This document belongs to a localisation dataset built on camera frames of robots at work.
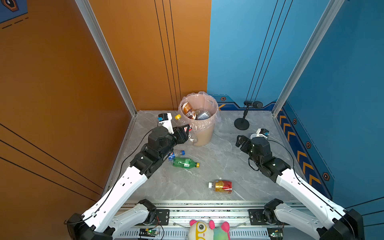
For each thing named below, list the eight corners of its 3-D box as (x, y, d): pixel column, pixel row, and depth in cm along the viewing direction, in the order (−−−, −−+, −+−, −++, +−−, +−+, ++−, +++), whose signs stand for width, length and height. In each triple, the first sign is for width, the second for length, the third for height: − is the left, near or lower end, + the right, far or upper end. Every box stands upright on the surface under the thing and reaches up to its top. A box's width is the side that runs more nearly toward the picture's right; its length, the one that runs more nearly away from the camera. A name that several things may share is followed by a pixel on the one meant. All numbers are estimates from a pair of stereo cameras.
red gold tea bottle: (208, 194, 83) (209, 190, 78) (208, 183, 86) (208, 180, 81) (231, 194, 83) (233, 190, 78) (229, 183, 86) (231, 180, 81)
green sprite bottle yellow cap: (173, 169, 91) (172, 166, 87) (174, 161, 95) (173, 157, 91) (200, 169, 91) (200, 166, 87) (200, 161, 95) (200, 157, 91)
